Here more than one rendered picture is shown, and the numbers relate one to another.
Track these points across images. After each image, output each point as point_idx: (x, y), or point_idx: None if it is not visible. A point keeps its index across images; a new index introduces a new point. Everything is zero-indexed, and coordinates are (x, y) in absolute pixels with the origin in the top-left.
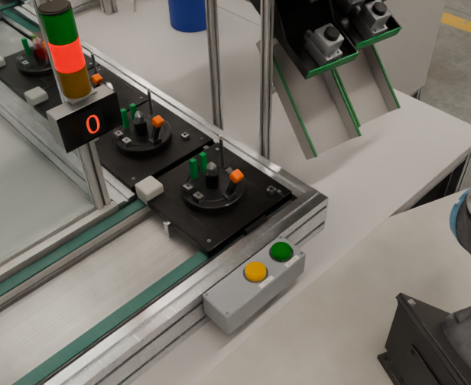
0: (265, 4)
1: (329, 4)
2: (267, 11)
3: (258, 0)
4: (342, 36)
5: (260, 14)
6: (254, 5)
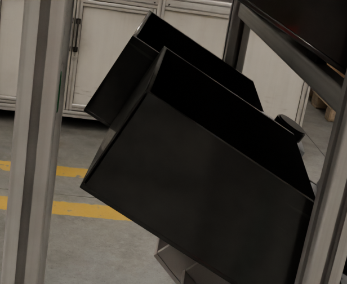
0: (345, 239)
1: (312, 194)
2: (346, 257)
3: (219, 234)
4: None
5: (225, 276)
6: (192, 253)
